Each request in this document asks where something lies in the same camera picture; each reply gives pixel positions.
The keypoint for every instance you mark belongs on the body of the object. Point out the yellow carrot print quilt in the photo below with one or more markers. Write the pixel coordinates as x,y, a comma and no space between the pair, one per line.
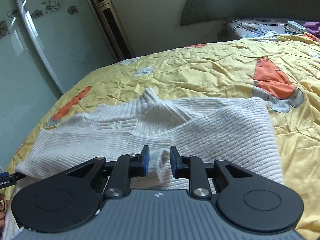
282,70

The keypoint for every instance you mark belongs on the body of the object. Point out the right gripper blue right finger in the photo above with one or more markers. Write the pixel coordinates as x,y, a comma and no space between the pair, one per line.
193,169

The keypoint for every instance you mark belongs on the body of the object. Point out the white remote control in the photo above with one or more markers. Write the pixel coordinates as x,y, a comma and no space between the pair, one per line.
296,26

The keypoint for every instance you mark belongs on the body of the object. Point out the eyeglasses on bed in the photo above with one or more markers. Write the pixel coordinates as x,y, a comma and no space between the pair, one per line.
291,31

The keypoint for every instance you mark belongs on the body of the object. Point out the glass floral wardrobe sliding doors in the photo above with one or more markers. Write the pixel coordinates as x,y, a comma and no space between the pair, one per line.
47,46

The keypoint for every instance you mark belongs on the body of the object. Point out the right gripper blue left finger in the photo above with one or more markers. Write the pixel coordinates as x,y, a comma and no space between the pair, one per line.
121,171

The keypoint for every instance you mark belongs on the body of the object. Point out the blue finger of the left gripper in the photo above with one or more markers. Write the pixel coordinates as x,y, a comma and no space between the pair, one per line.
7,180

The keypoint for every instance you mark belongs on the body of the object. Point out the white knit sweater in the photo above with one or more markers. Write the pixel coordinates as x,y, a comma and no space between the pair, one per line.
238,130

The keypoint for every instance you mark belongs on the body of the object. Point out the plaid patterned pillow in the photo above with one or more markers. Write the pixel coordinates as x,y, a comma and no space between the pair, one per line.
236,29

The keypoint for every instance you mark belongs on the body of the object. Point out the grey-green padded headboard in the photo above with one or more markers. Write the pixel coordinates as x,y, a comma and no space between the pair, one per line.
196,11

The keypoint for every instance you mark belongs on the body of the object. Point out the purple cloth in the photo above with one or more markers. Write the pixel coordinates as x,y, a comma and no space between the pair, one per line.
313,28

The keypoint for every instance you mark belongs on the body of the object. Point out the gold tower air conditioner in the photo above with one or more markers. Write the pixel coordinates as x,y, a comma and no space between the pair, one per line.
115,31

